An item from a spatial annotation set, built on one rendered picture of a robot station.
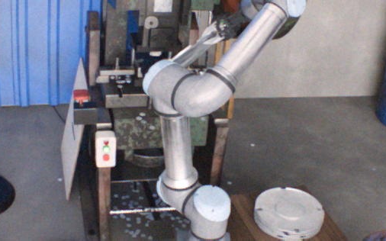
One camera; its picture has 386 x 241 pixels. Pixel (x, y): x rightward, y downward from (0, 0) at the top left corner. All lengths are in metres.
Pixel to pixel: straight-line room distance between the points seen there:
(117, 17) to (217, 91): 1.06
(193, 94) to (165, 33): 0.76
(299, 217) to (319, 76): 2.10
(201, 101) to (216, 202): 0.39
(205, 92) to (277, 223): 0.82
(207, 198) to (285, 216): 0.53
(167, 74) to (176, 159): 0.29
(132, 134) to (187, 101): 0.78
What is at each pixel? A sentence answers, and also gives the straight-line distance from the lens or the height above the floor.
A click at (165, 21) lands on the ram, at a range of 2.10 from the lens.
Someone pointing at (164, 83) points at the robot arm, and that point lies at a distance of 1.41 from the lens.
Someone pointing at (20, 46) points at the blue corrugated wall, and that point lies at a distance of 3.34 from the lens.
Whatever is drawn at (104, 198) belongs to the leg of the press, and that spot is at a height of 0.30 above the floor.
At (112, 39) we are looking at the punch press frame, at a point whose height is 0.83.
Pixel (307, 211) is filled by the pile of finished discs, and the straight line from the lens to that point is 2.12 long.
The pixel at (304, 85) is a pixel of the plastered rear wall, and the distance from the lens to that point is 3.99.
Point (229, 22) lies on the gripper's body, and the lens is 1.69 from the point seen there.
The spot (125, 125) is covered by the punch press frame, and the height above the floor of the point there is 0.61.
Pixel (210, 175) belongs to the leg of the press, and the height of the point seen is 0.39.
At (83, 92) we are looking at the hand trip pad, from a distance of 2.00.
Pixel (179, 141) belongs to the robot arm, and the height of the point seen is 0.85.
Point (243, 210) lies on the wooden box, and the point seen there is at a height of 0.35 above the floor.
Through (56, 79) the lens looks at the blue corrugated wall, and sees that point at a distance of 3.44.
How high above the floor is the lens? 1.65
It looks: 29 degrees down
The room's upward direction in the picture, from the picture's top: 6 degrees clockwise
